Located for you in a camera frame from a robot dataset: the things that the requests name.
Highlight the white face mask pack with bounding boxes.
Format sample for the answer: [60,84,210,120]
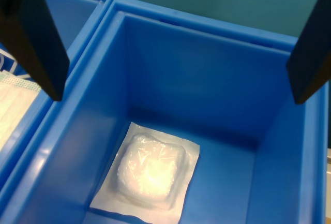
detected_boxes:
[0,70,42,152]

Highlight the blue plastic bin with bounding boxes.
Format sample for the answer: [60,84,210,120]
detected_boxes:
[0,0,114,162]
[0,0,331,224]

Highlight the white cotton packet clear wrap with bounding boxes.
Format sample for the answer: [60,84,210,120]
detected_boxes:
[89,121,201,223]

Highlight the clear bag blue print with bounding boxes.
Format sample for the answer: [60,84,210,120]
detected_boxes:
[0,48,29,80]

